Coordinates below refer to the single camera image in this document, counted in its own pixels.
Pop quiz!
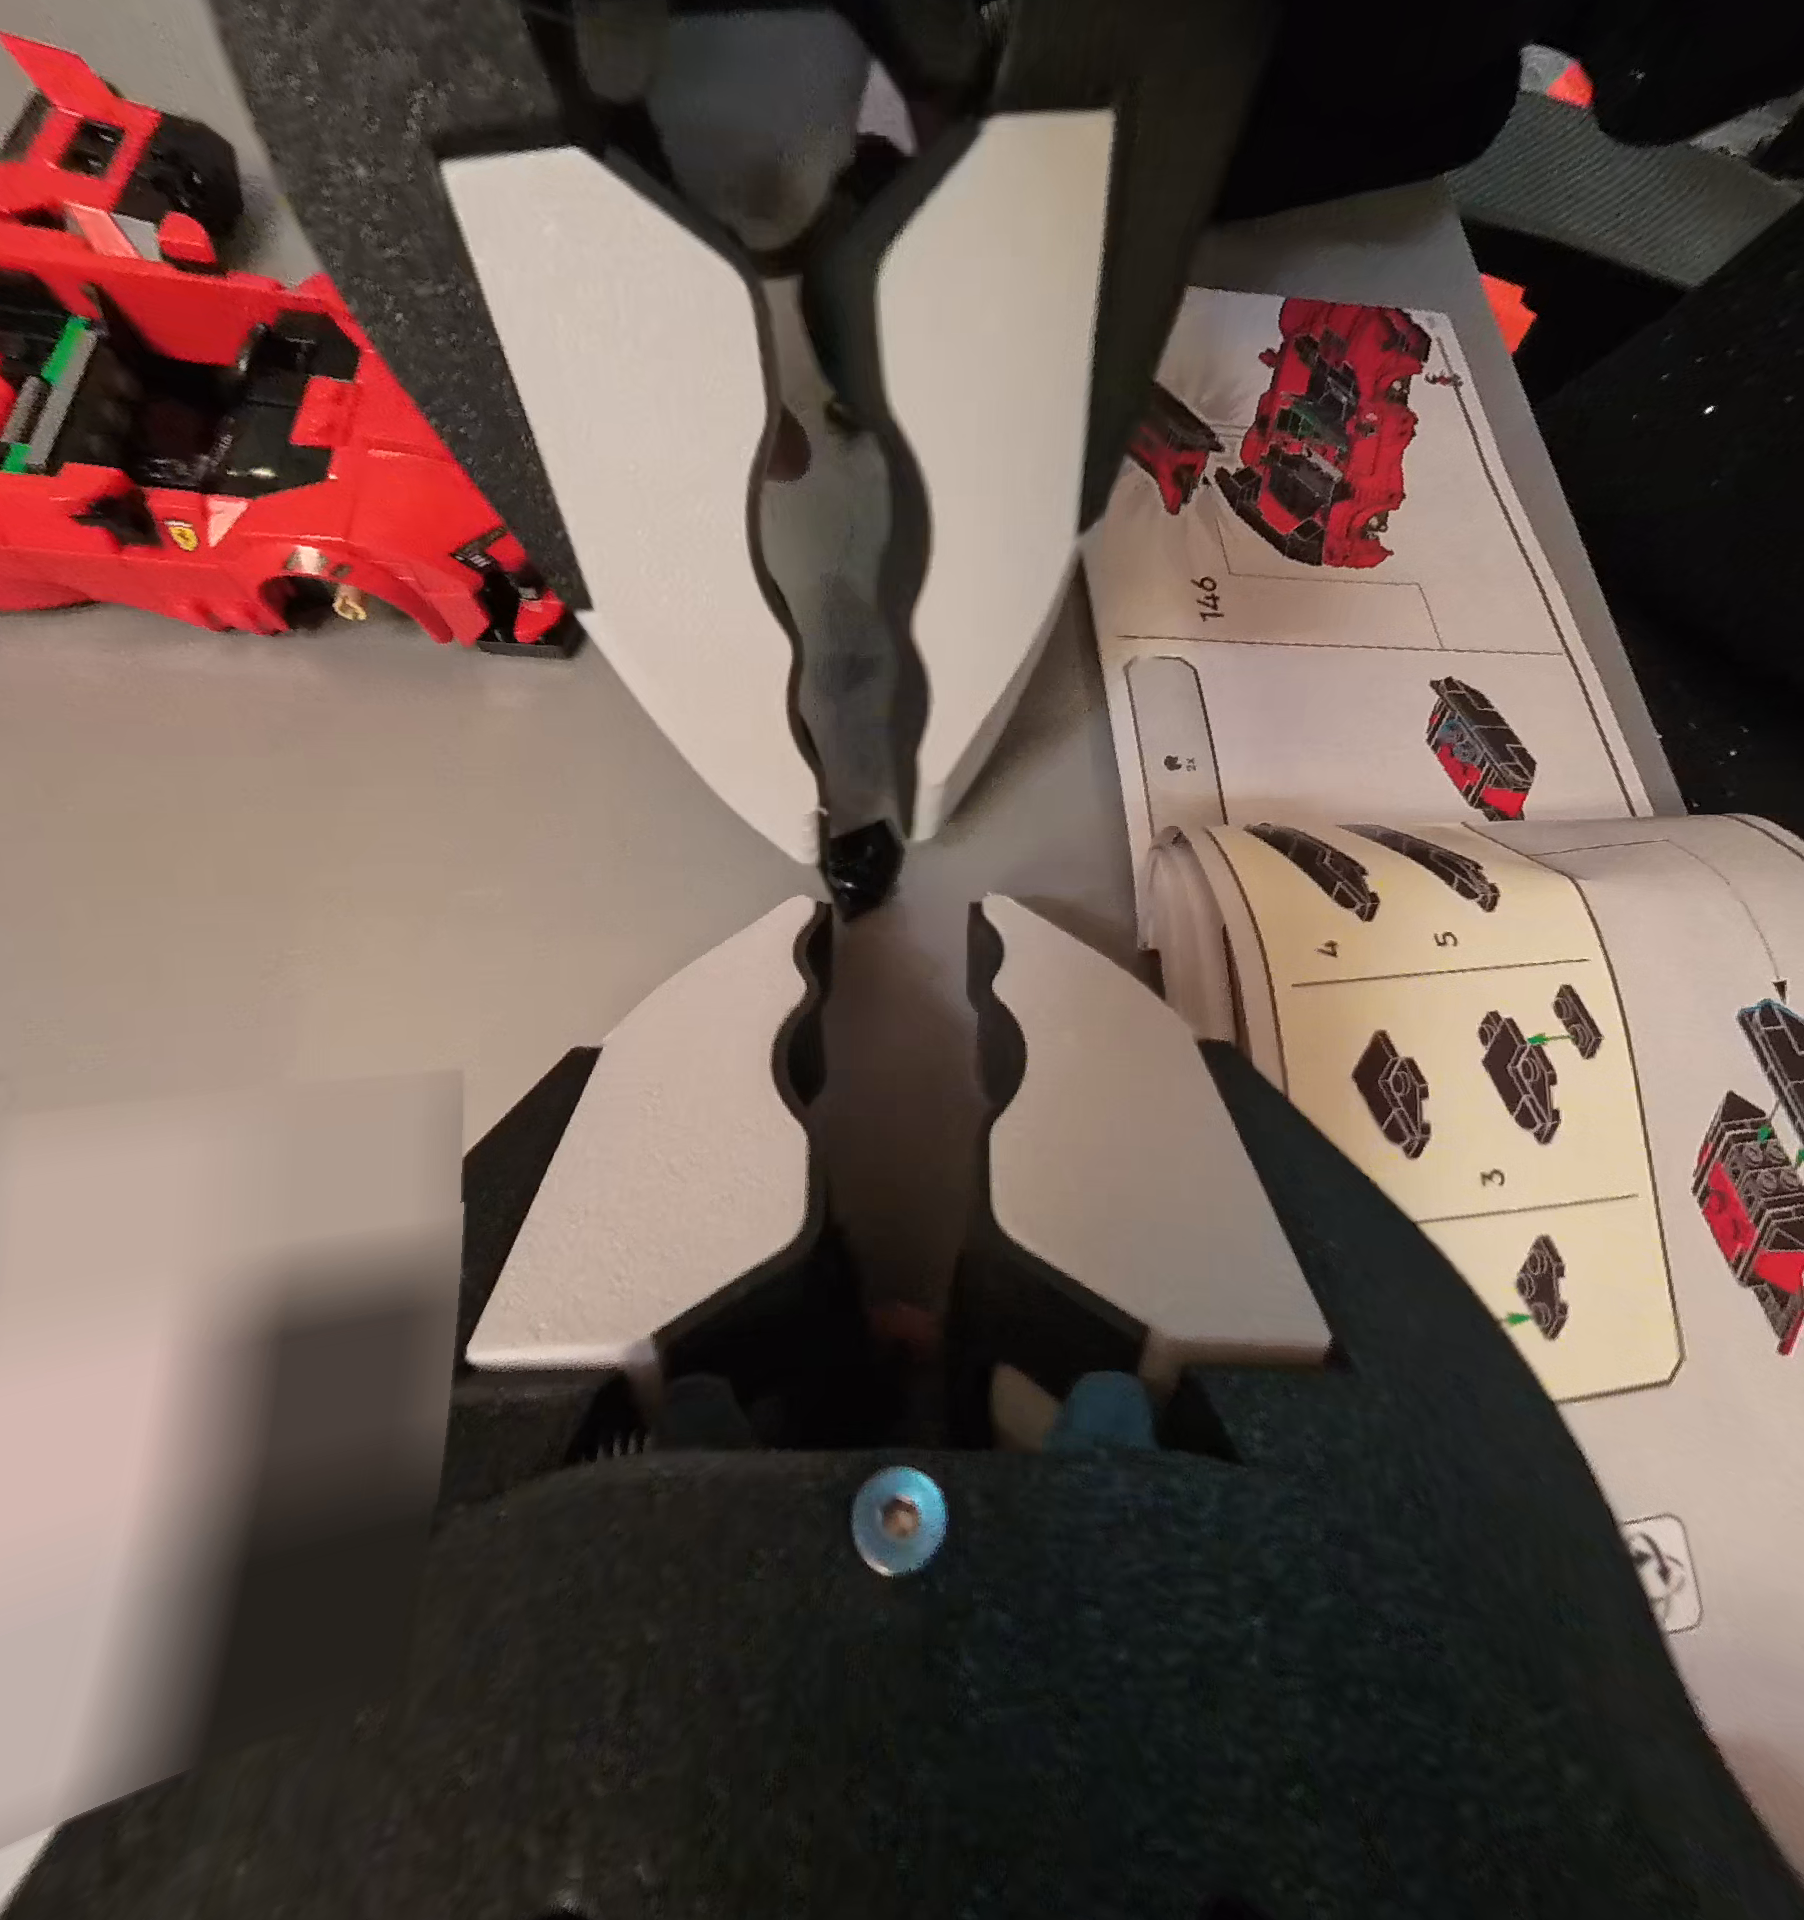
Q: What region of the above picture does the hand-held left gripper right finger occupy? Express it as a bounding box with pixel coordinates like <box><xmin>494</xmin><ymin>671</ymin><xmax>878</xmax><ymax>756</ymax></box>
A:
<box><xmin>969</xmin><ymin>896</ymin><xmax>1333</xmax><ymax>1370</ymax></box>

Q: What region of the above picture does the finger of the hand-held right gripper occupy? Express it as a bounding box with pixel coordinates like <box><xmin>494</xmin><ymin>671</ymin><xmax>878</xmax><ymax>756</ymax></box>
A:
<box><xmin>875</xmin><ymin>109</ymin><xmax>1118</xmax><ymax>844</ymax></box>
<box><xmin>442</xmin><ymin>145</ymin><xmax>831</xmax><ymax>865</ymax></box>

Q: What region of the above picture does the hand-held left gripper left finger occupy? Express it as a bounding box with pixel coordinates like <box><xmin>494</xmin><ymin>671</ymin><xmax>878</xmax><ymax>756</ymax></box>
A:
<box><xmin>464</xmin><ymin>896</ymin><xmax>835</xmax><ymax>1370</ymax></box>

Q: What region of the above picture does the red lego subassembly with clear piece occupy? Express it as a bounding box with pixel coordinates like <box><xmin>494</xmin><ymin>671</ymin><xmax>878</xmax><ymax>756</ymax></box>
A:
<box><xmin>0</xmin><ymin>37</ymin><xmax>249</xmax><ymax>273</ymax></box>

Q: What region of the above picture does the small black lego wedge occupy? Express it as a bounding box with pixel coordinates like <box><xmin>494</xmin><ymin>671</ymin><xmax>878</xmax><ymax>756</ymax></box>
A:
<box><xmin>826</xmin><ymin>818</ymin><xmax>905</xmax><ymax>920</ymax></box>

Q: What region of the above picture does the red lego sports car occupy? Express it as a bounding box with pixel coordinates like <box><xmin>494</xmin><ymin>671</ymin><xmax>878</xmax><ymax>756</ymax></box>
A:
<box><xmin>0</xmin><ymin>30</ymin><xmax>587</xmax><ymax>664</ymax></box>

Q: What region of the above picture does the lego instruction booklet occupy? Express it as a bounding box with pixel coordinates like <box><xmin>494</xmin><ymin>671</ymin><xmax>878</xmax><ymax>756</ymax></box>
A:
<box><xmin>1080</xmin><ymin>274</ymin><xmax>1804</xmax><ymax>1920</ymax></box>

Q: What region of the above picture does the red orange cloth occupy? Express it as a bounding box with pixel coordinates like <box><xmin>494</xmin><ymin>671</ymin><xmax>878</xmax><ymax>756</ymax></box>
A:
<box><xmin>1477</xmin><ymin>43</ymin><xmax>1598</xmax><ymax>357</ymax></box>

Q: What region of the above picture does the black mesh office chair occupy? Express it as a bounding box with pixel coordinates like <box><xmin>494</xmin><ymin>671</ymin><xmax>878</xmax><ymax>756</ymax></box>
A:
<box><xmin>1442</xmin><ymin>78</ymin><xmax>1804</xmax><ymax>290</ymax></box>

